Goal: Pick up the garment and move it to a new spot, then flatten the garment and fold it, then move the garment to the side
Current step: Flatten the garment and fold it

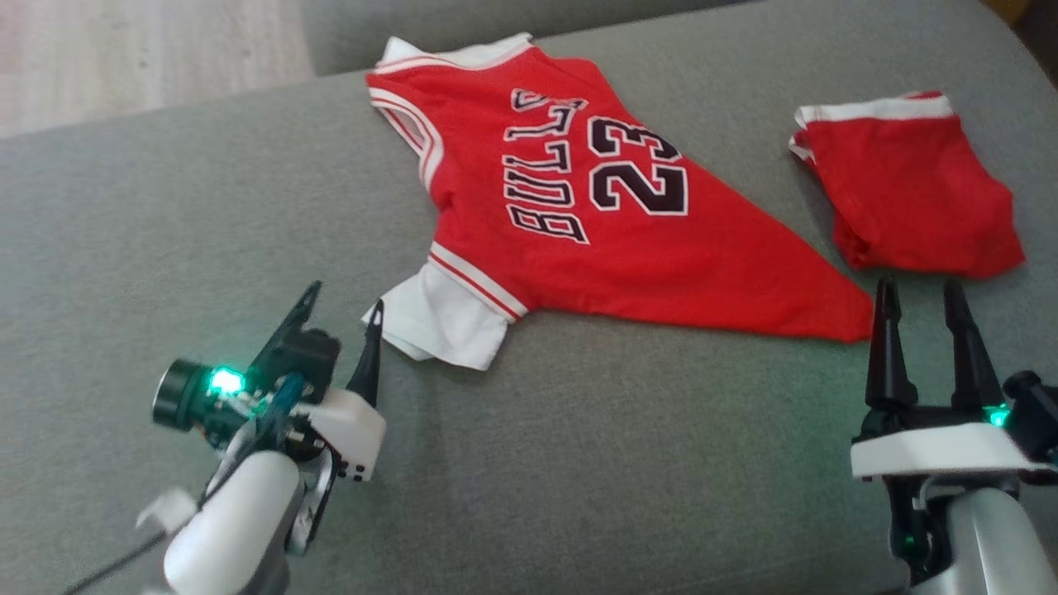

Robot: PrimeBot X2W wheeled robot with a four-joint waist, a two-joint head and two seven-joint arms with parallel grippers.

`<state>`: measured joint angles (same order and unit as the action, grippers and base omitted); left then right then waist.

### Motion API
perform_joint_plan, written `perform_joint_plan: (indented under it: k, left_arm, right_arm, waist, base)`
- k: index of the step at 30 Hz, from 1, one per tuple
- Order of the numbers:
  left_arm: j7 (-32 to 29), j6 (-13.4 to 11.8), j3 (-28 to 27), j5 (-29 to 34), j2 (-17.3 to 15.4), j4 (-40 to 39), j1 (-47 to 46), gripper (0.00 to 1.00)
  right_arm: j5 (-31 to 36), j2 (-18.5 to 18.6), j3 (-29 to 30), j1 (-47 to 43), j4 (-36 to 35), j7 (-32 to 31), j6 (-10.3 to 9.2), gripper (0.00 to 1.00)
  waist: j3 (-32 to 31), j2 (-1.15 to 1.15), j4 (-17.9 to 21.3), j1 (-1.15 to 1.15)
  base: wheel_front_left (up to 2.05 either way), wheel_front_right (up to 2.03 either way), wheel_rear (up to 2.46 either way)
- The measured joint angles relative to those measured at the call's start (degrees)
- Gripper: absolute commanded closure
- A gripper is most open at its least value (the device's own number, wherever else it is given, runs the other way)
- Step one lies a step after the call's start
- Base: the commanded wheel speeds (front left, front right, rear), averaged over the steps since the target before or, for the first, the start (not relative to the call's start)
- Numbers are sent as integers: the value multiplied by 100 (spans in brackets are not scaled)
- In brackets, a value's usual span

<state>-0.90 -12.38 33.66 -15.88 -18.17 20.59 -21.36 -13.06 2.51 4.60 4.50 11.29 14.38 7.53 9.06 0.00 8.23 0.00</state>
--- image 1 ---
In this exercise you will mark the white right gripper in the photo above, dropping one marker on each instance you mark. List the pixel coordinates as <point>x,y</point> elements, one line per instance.
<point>934,450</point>

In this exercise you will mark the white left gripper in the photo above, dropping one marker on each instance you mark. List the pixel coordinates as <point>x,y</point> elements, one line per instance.
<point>355,434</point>

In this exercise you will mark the red shorts with white trim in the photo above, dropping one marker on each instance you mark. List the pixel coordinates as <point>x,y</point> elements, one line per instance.
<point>909,190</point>

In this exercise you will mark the red Bulls basketball jersey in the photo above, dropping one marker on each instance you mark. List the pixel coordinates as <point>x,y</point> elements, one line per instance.
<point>702,248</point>

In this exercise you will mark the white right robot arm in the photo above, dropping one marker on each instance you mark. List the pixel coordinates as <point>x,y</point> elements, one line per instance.
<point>992,545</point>

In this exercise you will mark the large grey sofa seat cushion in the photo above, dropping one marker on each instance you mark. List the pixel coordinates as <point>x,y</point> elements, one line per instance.
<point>579,463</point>

